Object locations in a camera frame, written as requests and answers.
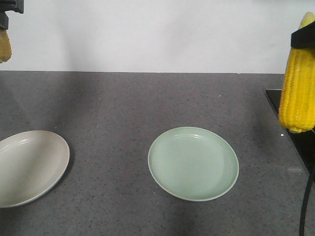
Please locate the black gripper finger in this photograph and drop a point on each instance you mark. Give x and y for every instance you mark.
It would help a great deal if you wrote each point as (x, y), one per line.
(304, 37)

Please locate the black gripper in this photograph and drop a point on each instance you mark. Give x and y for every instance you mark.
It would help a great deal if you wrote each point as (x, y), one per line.
(3, 21)

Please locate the pale patchy corn cob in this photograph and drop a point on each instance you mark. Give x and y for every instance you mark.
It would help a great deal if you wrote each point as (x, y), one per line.
(5, 46)

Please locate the black glass gas stove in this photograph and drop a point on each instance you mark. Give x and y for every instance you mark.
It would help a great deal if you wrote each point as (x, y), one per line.
(304, 143)

